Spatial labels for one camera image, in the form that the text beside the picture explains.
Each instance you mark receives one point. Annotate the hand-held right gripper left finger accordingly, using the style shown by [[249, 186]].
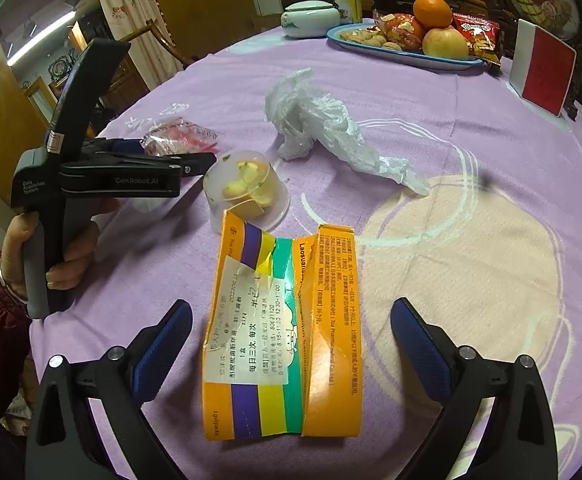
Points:
[[163, 346]]

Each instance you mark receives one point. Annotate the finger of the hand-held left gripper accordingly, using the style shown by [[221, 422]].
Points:
[[121, 145], [191, 165]]

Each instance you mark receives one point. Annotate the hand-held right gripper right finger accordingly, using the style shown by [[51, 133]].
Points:
[[421, 355]]

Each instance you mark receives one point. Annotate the red clear plastic wrapper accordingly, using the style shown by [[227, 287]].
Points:
[[176, 135]]

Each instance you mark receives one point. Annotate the orange medicine box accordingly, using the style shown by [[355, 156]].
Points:
[[331, 335]]

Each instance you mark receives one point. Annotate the person's left hand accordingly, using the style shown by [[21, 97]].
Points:
[[78, 250]]

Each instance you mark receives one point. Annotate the clear plastic jelly cup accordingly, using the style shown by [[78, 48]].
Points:
[[251, 185]]

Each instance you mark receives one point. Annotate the purple printed tablecloth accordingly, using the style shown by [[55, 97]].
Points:
[[471, 260]]

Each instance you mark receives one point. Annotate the wooden chair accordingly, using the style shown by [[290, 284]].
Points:
[[163, 40]]

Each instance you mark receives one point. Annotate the floral curtain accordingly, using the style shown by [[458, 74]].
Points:
[[131, 10]]

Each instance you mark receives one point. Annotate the clear crumpled plastic bag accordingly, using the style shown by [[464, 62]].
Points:
[[321, 120]]

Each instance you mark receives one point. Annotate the wooden door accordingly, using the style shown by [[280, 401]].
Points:
[[206, 0]]

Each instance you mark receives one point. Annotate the white ceramic pot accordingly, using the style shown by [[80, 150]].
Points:
[[308, 20]]

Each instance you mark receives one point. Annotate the pile of twisted biscuits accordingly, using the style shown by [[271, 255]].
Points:
[[361, 36]]

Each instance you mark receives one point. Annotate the clear pastry pack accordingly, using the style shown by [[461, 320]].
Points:
[[401, 30]]

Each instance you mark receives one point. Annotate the blue oval plate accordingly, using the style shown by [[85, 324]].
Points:
[[421, 61]]

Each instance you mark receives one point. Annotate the yellow apple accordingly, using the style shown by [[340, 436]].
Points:
[[445, 42]]

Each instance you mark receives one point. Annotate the large orange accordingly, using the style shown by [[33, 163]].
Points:
[[432, 10]]

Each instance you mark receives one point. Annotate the red white tissue box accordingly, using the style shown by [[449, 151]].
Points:
[[546, 70]]

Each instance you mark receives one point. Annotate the red snack packet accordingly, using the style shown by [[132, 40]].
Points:
[[476, 30]]

